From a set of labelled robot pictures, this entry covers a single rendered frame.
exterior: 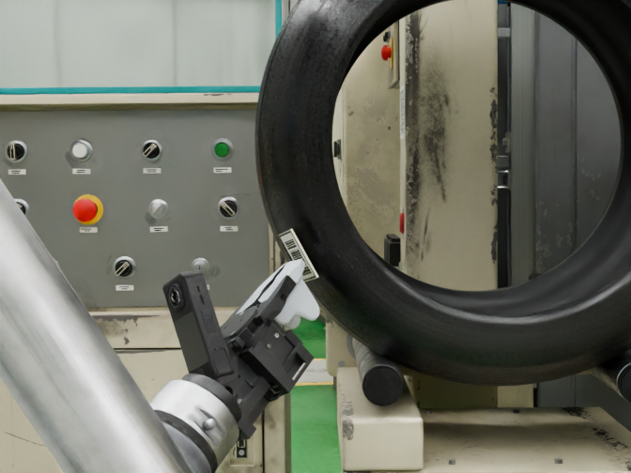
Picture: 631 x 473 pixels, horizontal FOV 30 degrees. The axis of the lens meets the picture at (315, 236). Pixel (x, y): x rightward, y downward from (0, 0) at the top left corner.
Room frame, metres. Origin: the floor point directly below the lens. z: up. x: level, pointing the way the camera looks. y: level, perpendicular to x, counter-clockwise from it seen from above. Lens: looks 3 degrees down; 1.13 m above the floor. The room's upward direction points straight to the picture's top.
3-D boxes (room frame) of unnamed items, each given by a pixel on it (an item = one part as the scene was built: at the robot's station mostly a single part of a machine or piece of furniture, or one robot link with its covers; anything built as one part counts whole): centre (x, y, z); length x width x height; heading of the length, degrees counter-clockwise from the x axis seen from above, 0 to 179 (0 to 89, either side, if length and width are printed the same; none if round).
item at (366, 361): (1.45, -0.07, 0.90); 0.35 x 0.05 x 0.05; 0
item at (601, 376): (1.45, -0.35, 0.90); 0.35 x 0.05 x 0.05; 0
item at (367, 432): (1.45, -0.07, 0.83); 0.36 x 0.09 x 0.06; 0
